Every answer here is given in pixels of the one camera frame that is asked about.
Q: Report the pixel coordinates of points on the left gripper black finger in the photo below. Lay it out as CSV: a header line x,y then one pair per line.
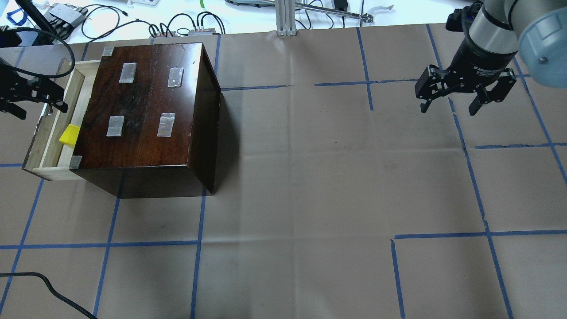
x,y
47,91

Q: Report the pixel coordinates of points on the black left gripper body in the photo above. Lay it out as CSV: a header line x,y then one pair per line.
x,y
22,91

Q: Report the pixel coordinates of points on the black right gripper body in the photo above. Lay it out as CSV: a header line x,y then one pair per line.
x,y
480,61

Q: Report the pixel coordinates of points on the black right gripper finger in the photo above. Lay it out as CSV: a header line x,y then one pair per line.
x,y
482,98
425,103

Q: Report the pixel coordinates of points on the yellow block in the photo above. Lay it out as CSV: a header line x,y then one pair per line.
x,y
69,136

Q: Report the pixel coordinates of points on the light wooden drawer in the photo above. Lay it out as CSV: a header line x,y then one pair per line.
x,y
47,157

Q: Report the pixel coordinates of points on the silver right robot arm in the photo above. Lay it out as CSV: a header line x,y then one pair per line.
x,y
494,32

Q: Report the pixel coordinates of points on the dark wooden drawer cabinet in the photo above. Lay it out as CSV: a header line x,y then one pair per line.
x,y
151,126

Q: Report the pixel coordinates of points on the grey electronics box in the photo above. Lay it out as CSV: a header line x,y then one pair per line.
x,y
67,13

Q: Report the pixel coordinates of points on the silver tripod stand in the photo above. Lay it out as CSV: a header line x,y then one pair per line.
x,y
364,17

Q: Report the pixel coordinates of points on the brown paper table cover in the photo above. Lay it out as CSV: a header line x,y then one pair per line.
x,y
336,197

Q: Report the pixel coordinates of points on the aluminium frame post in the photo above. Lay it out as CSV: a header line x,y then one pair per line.
x,y
285,17

